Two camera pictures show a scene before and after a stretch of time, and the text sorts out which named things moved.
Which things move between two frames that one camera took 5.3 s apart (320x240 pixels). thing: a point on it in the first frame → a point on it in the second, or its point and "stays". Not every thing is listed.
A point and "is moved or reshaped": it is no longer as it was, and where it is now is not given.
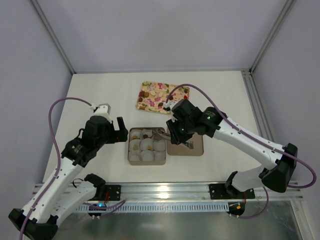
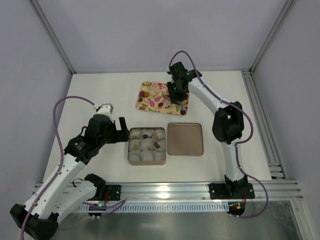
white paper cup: [149, 132] stays
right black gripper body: [175, 131] → [177, 97]
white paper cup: [135, 155] stays
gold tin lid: [181, 150] stays
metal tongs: [160, 133] is moved or reshaped
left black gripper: [116, 133] stays
